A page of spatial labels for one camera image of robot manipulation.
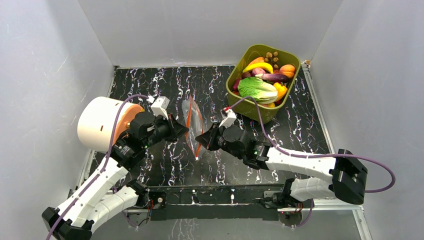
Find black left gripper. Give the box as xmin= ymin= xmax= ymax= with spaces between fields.
xmin=143 ymin=112 xmax=190 ymax=149

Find clear zip top bag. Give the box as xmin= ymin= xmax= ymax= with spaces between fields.
xmin=181 ymin=95 xmax=205 ymax=162

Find green lettuce toy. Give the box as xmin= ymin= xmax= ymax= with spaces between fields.
xmin=237 ymin=77 xmax=278 ymax=104

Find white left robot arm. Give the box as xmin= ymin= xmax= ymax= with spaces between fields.
xmin=41 ymin=112 xmax=189 ymax=240

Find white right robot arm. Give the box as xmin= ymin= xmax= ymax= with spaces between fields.
xmin=195 ymin=123 xmax=368 ymax=207

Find dark red beet toy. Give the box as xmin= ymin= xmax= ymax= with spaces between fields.
xmin=231 ymin=78 xmax=242 ymax=92

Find white orange cylinder roll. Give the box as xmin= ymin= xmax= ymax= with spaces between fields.
xmin=77 ymin=96 xmax=144 ymax=153

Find pink sweet potato toy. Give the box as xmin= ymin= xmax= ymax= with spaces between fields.
xmin=251 ymin=67 xmax=267 ymax=77

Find olive green plastic bin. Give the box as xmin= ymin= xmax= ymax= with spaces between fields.
xmin=225 ymin=44 xmax=301 ymax=124

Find yellow bell pepper toy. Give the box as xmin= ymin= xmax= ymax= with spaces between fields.
xmin=273 ymin=82 xmax=288 ymax=102

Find yellow banana toy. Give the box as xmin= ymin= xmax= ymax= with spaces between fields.
xmin=242 ymin=62 xmax=274 ymax=74

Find orange carrot toy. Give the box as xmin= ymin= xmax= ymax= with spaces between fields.
xmin=248 ymin=57 xmax=265 ymax=66

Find brown nuts cluster toy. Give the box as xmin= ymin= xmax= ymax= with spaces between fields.
xmin=264 ymin=51 xmax=280 ymax=70

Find orange pumpkin toy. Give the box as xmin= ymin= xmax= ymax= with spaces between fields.
xmin=279 ymin=64 xmax=296 ymax=79

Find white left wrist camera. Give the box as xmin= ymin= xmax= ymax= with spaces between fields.
xmin=150 ymin=96 xmax=170 ymax=120

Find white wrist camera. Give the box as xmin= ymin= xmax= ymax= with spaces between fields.
xmin=219 ymin=107 xmax=237 ymax=128
xmin=150 ymin=96 xmax=170 ymax=120

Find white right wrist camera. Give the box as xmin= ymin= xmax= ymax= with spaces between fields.
xmin=219 ymin=107 xmax=237 ymax=128

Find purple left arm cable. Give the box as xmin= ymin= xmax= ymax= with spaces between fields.
xmin=44 ymin=94 xmax=155 ymax=240

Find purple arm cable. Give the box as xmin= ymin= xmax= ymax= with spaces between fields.
xmin=44 ymin=94 xmax=155 ymax=240
xmin=225 ymin=96 xmax=397 ymax=194

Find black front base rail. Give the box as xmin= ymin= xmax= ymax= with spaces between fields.
xmin=148 ymin=184 xmax=301 ymax=221

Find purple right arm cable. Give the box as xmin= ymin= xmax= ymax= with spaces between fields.
xmin=225 ymin=96 xmax=397 ymax=194

